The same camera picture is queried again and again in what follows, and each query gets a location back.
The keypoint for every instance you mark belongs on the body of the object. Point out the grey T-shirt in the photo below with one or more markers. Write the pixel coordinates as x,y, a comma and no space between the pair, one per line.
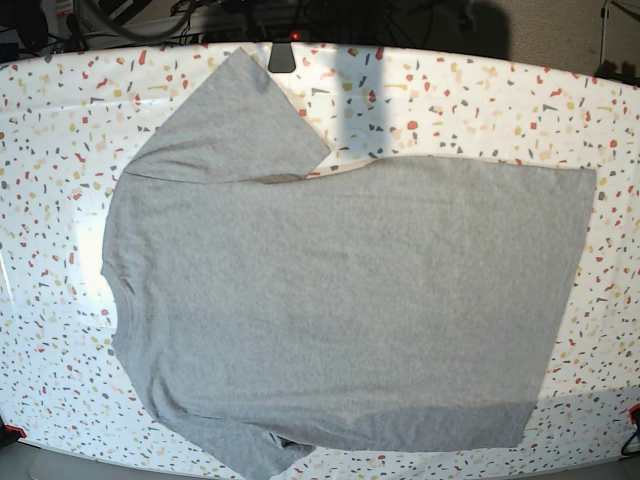
409,305

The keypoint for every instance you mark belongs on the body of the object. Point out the black table clamp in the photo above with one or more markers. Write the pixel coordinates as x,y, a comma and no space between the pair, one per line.
281,60

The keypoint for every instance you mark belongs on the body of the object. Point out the red corner clamp left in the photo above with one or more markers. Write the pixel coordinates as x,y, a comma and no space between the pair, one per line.
10,435

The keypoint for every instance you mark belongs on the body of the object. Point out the red corner clamp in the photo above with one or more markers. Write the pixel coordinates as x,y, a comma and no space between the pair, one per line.
10,435
634,415

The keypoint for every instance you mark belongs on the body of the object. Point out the red corner clamp right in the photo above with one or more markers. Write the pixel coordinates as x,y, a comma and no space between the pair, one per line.
634,415

